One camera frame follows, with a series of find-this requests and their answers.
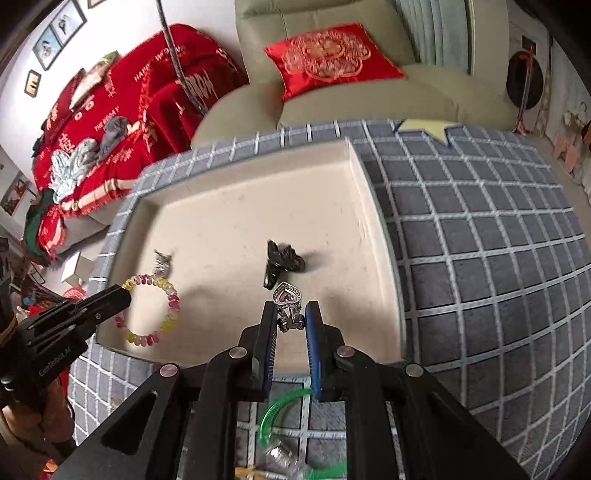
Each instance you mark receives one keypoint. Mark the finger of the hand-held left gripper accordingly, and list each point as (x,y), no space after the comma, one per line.
(108,301)

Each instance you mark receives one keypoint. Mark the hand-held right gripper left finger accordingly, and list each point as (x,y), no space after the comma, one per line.
(269,355)

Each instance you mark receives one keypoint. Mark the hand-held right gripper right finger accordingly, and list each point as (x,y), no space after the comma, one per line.
(314,355)

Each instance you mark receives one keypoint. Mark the green translucent bangle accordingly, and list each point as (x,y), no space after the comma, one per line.
(272,408)

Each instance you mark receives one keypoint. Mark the silver rhinestone hair clip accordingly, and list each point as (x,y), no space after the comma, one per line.
(281,457)

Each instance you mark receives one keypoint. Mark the yellow translucent bangle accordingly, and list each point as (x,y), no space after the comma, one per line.
(249,471)

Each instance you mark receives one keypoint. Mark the beige square tray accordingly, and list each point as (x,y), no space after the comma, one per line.
(254,207)

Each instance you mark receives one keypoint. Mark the person's left hand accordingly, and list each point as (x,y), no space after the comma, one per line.
(32,420)

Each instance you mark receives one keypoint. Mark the red plastic stool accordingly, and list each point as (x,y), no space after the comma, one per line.
(74,293)

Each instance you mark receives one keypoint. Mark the white box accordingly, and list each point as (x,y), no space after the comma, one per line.
(76,272)

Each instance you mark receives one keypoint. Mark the small silver ornament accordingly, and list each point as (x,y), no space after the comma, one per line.
(162,263)

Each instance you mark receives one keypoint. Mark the grey sofa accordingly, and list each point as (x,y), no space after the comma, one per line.
(83,235)

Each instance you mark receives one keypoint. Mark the black hair clip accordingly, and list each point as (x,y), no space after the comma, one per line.
(279,258)

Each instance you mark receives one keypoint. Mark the green cloth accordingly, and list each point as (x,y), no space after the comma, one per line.
(37,226)

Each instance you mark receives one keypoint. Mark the light grey knitted cloth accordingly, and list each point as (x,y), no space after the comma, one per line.
(71,170)

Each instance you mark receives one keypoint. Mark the dark grey cloth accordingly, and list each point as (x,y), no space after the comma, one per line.
(113,134)

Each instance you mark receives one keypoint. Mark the grey checked table cloth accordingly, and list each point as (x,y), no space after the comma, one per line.
(485,277)

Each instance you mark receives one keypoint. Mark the red printed blanket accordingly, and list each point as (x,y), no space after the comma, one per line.
(138,92)

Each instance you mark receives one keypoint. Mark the grey-green armchair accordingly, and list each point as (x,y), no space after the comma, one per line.
(346,110)

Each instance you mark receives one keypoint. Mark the pale yellow star sticker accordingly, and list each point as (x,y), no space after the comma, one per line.
(422,128)

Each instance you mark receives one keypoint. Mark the red embroidered cushion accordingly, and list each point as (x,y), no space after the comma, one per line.
(332,60)

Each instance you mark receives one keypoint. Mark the white appliance with round door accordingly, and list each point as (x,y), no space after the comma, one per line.
(519,81)

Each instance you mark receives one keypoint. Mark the pale blue curtain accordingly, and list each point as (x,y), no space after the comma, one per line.
(434,32)

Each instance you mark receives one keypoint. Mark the framed wall picture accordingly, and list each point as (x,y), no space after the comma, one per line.
(32,84)
(67,21)
(47,46)
(16,191)

